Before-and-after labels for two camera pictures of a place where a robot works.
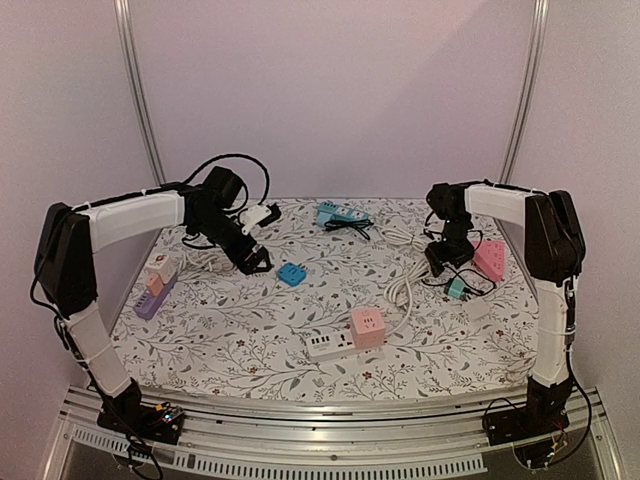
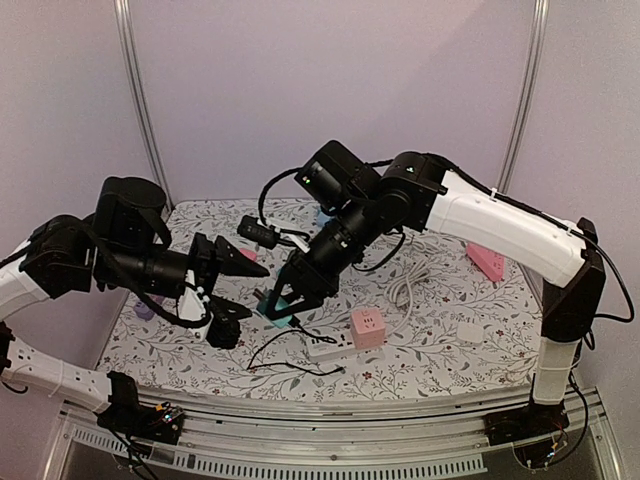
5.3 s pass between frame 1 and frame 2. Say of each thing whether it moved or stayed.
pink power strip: stayed
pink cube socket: stayed
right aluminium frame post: stayed
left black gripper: moved
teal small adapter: moved
